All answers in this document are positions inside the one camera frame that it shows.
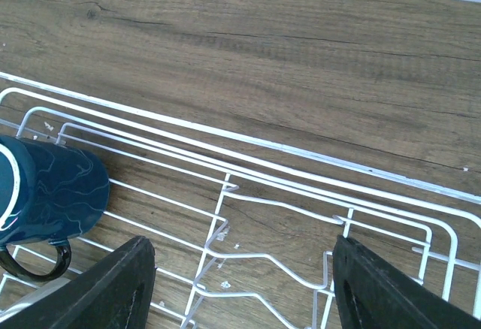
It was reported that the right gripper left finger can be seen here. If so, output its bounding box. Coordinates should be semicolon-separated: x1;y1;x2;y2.
1;236;156;328

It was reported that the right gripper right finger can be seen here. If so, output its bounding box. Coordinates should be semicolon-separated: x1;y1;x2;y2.
333;235;480;329

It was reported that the dark blue ceramic mug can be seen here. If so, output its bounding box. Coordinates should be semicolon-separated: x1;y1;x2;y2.
1;135;110;282

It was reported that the white wire dish rack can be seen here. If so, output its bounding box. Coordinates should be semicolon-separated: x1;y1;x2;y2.
1;73;480;328

